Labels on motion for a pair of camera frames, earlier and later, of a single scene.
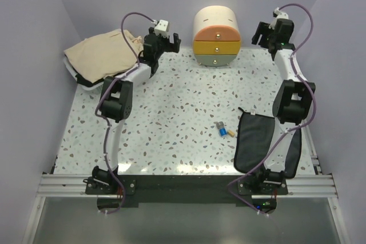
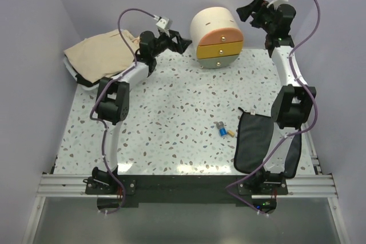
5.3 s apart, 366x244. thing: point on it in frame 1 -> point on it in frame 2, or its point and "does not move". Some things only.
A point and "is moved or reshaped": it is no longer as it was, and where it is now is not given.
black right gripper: (262, 29) -> (258, 6)
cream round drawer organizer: (217, 36) does not move
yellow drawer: (217, 47) is moved or reshaped
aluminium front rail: (72, 186) does not move
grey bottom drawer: (215, 60) is moved or reshaped
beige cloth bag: (99, 56) does not move
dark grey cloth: (254, 139) does not move
